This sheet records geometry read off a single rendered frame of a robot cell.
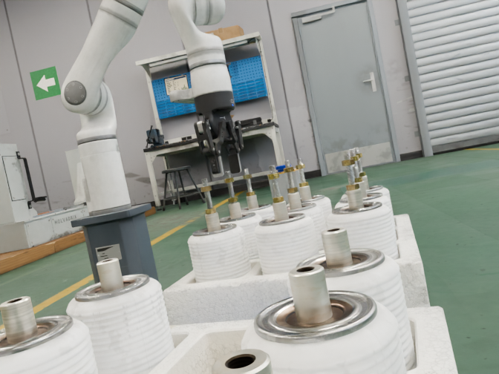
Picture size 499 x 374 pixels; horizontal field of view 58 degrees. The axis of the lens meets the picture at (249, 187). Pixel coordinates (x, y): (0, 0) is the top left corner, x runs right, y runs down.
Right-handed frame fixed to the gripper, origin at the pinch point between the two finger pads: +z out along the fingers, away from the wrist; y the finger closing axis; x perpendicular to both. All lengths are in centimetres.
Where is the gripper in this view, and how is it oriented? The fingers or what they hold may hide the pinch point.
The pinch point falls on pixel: (226, 168)
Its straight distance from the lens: 87.2
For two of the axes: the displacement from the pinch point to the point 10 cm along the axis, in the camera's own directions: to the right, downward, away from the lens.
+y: 4.5, -1.3, 8.9
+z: 1.8, 9.8, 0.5
